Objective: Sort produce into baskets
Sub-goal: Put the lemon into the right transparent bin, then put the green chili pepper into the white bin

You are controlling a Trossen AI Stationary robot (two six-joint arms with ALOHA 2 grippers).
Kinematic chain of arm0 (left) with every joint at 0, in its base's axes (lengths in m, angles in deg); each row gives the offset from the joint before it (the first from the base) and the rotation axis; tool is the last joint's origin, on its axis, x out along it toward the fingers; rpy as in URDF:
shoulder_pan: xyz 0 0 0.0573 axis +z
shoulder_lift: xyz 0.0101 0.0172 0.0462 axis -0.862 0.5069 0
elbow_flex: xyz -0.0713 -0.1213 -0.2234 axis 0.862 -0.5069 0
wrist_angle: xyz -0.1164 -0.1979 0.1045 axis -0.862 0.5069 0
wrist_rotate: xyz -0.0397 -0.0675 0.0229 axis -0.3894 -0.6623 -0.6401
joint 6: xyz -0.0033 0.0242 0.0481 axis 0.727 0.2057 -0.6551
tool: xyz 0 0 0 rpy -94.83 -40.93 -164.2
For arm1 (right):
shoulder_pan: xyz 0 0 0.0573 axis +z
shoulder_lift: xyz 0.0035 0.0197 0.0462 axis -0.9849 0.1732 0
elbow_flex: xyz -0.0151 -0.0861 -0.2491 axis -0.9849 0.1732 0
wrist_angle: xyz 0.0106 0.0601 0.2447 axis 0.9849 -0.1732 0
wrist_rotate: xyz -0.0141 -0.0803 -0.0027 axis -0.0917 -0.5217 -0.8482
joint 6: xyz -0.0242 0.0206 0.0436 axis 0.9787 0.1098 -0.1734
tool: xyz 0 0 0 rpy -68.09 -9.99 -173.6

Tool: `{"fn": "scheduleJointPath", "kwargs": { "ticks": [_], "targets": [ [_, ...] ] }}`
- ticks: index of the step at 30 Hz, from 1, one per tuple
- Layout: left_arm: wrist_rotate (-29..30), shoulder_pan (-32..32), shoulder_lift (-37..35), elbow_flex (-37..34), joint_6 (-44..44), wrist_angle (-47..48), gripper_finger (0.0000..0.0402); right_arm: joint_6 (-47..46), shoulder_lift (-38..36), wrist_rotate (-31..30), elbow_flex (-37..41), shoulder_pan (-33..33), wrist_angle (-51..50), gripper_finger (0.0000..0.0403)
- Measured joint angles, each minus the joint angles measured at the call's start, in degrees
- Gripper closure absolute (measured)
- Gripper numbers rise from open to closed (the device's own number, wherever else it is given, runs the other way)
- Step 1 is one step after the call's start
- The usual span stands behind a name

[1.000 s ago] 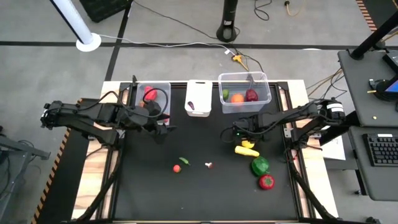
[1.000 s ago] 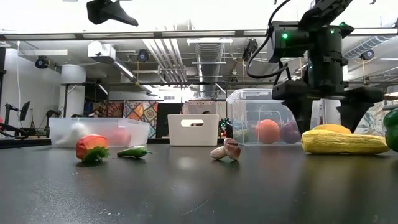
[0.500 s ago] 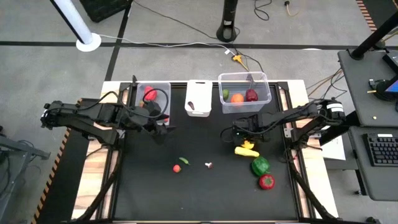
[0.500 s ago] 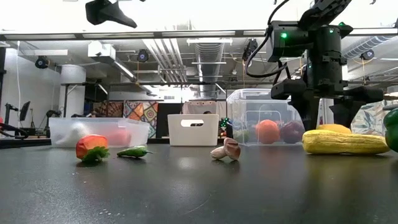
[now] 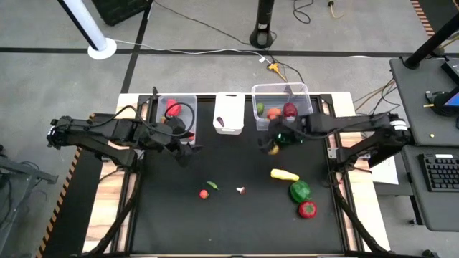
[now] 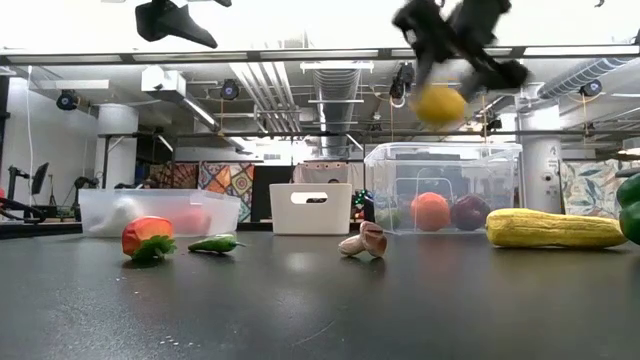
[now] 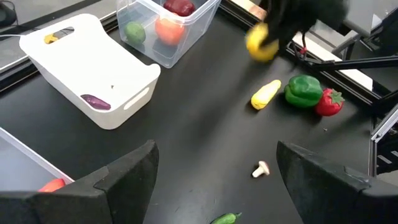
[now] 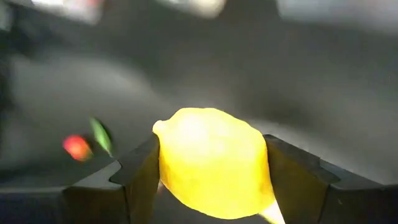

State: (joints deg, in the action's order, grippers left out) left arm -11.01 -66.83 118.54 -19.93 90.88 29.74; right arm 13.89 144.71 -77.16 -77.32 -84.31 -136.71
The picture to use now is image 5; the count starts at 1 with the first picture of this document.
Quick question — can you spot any white floor cable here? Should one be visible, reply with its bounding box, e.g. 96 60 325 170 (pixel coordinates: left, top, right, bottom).
113 38 272 65

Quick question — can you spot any green bell pepper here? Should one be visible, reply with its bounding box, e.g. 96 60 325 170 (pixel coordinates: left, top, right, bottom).
289 179 311 204

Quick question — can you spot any black crate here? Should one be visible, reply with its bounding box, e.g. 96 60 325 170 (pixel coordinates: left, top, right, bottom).
91 0 154 27

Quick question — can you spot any black floor stand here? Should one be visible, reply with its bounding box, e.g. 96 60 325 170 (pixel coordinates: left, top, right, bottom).
249 0 277 50

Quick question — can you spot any looped black cable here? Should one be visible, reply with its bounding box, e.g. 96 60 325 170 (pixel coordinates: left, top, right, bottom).
292 0 316 25

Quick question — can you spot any frosted plastic bin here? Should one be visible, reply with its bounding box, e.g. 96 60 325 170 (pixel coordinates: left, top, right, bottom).
153 94 198 146

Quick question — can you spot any clear plastic bin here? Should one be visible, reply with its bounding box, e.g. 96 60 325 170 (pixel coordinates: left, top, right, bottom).
250 82 314 131

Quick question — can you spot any black table mat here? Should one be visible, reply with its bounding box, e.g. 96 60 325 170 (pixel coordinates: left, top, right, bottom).
131 96 345 255

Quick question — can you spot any long black floor cable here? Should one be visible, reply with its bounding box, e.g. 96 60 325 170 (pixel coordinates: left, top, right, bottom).
153 0 252 47

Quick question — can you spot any beige cable with plug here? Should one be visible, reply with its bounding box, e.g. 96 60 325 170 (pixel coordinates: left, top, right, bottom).
326 0 345 19

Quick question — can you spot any white paper sheet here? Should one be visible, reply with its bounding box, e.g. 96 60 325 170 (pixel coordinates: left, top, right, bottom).
371 157 399 186

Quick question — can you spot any red bell pepper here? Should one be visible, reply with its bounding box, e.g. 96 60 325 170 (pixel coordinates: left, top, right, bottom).
166 99 182 118

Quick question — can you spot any grey metal stand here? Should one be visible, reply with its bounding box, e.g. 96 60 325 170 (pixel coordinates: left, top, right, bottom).
0 143 59 230

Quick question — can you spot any black floor cable bundle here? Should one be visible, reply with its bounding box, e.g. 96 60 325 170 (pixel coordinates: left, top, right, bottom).
353 77 402 118

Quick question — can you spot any grey desk top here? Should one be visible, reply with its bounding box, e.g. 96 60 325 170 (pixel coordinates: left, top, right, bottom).
389 55 459 147
401 145 459 232

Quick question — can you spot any red tomato with green stem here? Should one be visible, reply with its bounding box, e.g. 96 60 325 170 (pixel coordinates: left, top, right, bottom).
298 200 318 219

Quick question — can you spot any black braided cable sleeve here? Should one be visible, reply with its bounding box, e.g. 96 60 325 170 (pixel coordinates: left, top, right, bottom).
329 168 390 256
87 168 143 256

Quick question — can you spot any black hazard-striped floor mat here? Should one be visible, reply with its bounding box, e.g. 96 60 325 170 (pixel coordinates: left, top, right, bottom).
35 113 115 258
410 0 459 37

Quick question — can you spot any black slanted pole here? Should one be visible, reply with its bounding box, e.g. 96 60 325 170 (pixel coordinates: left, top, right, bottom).
403 12 459 70

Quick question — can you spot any black monitor stand base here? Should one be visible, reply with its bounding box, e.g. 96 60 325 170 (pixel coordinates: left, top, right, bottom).
425 90 459 118

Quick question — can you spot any black aluminium table frame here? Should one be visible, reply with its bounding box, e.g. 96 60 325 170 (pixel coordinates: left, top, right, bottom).
110 85 392 258

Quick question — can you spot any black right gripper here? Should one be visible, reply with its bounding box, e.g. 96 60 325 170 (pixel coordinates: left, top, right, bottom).
259 117 308 154

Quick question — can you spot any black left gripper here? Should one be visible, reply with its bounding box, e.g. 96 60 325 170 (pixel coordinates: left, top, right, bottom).
164 116 204 168

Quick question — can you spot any dark laptop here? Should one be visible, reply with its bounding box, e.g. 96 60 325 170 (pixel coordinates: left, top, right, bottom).
440 58 459 86

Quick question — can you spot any yellow plug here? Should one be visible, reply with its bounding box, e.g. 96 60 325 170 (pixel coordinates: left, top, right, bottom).
268 62 288 82

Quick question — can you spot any black keyboard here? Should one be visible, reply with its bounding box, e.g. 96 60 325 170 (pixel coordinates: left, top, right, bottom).
422 153 459 193

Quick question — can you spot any white plastic basket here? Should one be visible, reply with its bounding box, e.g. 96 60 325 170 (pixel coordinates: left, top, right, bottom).
212 91 247 136

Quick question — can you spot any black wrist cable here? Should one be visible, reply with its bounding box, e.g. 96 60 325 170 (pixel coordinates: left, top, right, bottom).
164 102 196 139

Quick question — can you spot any white tower fan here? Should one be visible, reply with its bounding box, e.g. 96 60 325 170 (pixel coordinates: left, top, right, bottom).
57 0 118 61

